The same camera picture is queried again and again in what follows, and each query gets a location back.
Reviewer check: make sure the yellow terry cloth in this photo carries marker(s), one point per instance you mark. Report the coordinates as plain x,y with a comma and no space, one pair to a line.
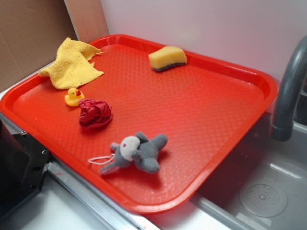
72,68

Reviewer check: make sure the crumpled red cloth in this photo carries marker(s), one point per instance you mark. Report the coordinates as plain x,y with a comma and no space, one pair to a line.
94,113

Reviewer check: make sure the red plastic tray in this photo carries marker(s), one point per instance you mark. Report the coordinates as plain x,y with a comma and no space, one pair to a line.
204,107

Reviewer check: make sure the grey plush bunny toy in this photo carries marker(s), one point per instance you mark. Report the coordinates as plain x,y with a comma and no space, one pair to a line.
135,150

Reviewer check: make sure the yellow sponge with grey pad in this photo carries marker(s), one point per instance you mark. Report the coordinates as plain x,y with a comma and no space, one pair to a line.
167,57

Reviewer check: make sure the yellow rubber duck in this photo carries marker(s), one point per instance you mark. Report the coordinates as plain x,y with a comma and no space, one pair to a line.
73,97

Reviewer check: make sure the grey toy sink basin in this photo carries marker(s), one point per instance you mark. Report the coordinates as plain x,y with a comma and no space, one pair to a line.
261,184

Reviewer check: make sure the grey toy faucet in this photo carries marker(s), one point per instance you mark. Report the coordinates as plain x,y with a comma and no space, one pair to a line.
291,102

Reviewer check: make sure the brown cardboard panel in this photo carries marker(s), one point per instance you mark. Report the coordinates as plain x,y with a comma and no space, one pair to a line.
32,30

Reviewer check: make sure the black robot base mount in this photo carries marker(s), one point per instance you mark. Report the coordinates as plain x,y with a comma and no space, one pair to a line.
23,164

